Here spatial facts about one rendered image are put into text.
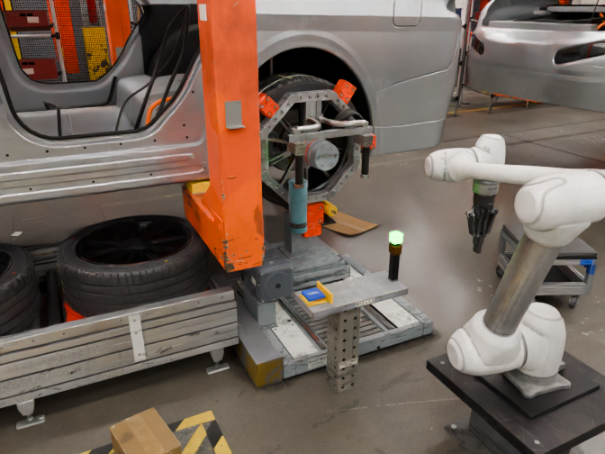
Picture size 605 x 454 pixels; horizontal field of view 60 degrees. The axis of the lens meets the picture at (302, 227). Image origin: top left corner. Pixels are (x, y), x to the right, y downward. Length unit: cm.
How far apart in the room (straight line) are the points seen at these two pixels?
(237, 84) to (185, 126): 60
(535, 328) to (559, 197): 60
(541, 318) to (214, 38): 139
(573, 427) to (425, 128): 173
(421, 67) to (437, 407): 168
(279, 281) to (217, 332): 36
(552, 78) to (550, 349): 293
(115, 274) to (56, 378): 44
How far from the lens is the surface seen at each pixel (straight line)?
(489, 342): 172
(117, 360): 227
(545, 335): 186
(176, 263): 226
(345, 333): 214
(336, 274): 290
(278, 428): 216
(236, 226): 203
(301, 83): 256
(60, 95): 408
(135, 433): 196
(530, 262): 151
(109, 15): 455
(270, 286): 238
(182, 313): 222
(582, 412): 199
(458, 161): 181
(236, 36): 188
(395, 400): 230
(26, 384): 228
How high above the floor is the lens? 150
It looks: 23 degrees down
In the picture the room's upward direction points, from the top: straight up
